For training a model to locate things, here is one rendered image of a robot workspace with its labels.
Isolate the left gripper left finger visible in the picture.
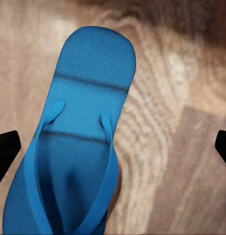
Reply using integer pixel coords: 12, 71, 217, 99
0, 130, 21, 182

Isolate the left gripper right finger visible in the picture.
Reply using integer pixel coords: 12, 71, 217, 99
215, 130, 226, 163

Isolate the sandal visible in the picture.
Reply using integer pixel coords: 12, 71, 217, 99
2, 26, 136, 235

